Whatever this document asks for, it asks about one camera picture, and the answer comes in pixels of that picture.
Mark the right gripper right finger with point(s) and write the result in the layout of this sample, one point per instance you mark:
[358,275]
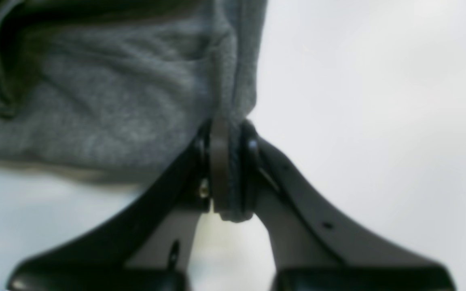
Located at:
[315,246]

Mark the grey heather T-shirt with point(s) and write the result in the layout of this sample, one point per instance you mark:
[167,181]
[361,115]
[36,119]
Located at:
[122,86]

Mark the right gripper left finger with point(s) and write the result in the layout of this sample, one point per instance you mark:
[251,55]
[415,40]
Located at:
[145,247]

